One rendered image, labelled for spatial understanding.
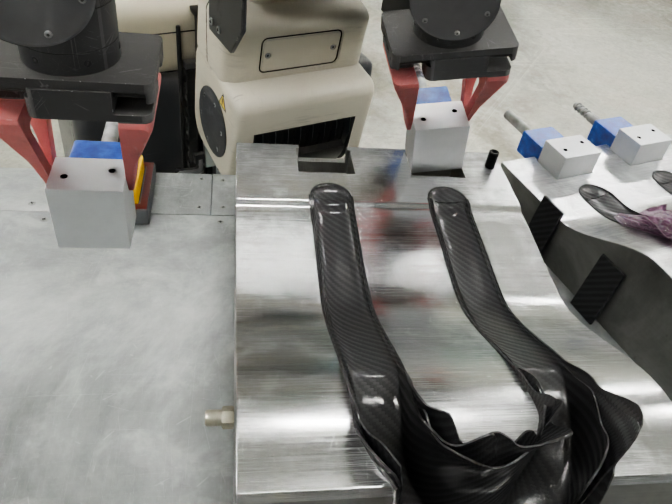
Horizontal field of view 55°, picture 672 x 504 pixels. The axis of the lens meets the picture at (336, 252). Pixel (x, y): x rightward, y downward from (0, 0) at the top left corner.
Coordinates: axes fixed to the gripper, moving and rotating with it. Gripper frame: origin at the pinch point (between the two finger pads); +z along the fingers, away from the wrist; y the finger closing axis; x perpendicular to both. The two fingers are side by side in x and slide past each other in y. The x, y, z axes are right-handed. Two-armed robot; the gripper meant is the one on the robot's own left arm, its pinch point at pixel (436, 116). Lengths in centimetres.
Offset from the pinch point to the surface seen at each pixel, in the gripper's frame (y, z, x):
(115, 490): -28.0, 5.7, -29.3
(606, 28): 158, 155, 239
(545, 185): 12.9, 10.6, -0.2
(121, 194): -25.3, -7.9, -14.4
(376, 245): -7.4, 2.6, -12.5
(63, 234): -30.1, -4.8, -14.7
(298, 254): -13.9, 1.5, -13.5
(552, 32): 124, 149, 229
